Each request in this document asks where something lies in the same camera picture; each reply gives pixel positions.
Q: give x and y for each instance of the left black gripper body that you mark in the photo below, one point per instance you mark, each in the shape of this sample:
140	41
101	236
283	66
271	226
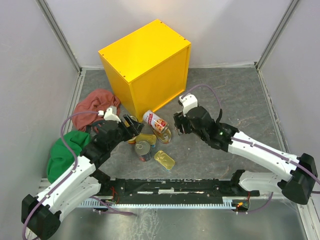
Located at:
121	135

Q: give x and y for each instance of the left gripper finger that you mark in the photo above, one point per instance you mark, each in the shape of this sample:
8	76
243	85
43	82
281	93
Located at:
132	135
128	125

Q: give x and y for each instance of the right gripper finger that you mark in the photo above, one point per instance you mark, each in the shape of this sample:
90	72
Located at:
178	118
179	128

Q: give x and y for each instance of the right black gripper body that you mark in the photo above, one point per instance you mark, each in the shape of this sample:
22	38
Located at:
203	133

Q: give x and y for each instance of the oval gold fish tin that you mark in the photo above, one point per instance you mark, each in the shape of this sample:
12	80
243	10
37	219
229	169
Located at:
132	119

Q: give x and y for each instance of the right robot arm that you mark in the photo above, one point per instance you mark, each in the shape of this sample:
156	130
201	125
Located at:
291	175

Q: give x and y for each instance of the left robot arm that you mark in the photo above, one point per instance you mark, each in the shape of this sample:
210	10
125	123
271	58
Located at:
42	214

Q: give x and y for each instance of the rectangular gold tin middle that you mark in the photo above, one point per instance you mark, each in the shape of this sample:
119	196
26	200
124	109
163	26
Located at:
150	138

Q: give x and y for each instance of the rectangular gold tin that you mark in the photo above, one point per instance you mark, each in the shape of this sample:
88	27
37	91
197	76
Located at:
165	160
150	138

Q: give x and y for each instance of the round dark can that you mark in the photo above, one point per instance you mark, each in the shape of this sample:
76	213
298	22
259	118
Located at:
143	150

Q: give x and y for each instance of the oval gold tin on floor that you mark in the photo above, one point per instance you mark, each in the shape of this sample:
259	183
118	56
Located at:
164	137

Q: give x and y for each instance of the red cloth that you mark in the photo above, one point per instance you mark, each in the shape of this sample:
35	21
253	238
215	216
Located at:
98	100

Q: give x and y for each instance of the rectangular gold tin front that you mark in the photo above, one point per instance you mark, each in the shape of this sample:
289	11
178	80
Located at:
165	160

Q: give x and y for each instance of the green cloth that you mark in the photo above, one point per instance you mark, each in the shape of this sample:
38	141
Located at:
61	158

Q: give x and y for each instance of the yellow wooden cabinet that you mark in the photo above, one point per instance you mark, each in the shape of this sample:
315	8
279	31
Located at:
147	68

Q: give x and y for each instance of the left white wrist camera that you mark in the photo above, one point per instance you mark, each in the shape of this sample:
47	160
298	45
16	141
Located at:
110	113

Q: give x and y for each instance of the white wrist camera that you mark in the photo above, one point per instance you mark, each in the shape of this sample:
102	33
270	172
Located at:
110	113
187	102

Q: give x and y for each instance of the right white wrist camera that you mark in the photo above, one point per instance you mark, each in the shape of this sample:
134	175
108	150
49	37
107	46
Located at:
187	102

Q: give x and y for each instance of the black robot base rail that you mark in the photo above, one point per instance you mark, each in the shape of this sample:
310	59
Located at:
174	191

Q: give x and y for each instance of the slotted cable duct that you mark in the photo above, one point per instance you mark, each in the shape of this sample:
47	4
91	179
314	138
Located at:
93	203

